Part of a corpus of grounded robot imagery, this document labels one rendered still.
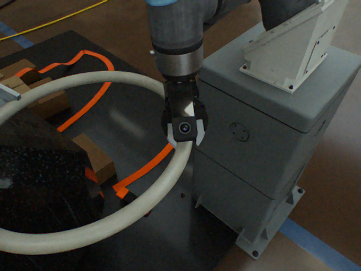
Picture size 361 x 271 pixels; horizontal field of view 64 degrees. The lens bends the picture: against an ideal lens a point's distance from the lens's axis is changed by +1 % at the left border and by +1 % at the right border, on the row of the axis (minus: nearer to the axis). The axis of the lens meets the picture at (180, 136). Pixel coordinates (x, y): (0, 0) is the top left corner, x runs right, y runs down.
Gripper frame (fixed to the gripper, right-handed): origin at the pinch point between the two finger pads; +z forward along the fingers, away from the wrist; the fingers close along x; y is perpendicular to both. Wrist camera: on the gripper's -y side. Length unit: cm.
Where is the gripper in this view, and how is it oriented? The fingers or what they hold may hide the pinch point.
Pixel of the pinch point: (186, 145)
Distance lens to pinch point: 66.6
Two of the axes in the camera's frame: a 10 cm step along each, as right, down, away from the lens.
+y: -1.2, -7.0, 7.0
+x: -9.9, 1.4, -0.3
